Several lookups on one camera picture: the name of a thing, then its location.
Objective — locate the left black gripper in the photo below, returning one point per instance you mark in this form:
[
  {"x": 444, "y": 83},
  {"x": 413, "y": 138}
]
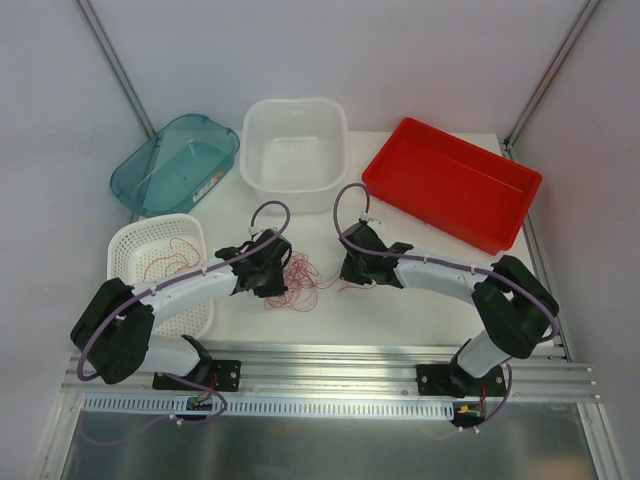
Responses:
[{"x": 270, "y": 282}]

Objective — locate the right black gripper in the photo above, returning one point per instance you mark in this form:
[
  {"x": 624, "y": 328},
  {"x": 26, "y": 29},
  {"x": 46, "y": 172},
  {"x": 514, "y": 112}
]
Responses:
[{"x": 351, "y": 270}]

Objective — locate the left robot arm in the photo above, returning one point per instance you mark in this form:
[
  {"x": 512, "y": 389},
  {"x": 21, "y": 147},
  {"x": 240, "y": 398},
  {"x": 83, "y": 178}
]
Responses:
[{"x": 116, "y": 336}]

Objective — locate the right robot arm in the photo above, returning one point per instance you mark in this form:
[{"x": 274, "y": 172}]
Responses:
[{"x": 517, "y": 312}]

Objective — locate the white perforated basket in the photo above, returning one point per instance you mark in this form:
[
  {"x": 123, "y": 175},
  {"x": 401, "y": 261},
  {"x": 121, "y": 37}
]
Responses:
[{"x": 154, "y": 248}]

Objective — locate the white plastic tub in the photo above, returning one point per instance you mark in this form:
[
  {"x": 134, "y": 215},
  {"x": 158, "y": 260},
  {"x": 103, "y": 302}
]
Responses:
[{"x": 295, "y": 151}]

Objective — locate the teal transparent plastic bin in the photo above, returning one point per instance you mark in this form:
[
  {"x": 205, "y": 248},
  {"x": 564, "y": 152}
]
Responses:
[{"x": 173, "y": 170}]

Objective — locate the red plastic tray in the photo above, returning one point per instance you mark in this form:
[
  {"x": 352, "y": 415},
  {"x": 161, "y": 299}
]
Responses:
[{"x": 472, "y": 194}]

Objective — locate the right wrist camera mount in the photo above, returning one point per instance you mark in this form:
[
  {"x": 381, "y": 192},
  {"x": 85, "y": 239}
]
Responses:
[{"x": 364, "y": 217}]

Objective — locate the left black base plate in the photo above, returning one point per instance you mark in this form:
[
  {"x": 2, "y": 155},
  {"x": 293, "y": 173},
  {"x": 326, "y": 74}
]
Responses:
[{"x": 220, "y": 375}]

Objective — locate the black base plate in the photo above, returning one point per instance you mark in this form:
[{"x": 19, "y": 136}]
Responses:
[
  {"x": 220, "y": 375},
  {"x": 441, "y": 380}
]

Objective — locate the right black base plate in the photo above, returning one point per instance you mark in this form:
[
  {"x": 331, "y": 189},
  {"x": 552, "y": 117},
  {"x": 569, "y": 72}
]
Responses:
[{"x": 441, "y": 380}]

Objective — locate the right aluminium frame post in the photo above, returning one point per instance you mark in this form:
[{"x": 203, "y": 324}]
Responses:
[{"x": 585, "y": 15}]

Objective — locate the aluminium frame post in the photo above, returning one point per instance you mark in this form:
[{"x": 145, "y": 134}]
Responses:
[
  {"x": 585, "y": 15},
  {"x": 96, "y": 29}
]

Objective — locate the aluminium mounting rail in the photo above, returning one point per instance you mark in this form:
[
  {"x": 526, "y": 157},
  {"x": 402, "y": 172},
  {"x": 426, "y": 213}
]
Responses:
[{"x": 389, "y": 372}]

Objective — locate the white slotted cable duct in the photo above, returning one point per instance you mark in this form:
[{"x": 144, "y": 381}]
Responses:
[{"x": 185, "y": 405}]

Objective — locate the left aluminium frame post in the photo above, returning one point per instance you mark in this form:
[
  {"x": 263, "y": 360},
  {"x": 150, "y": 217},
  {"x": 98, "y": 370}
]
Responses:
[{"x": 96, "y": 29}]

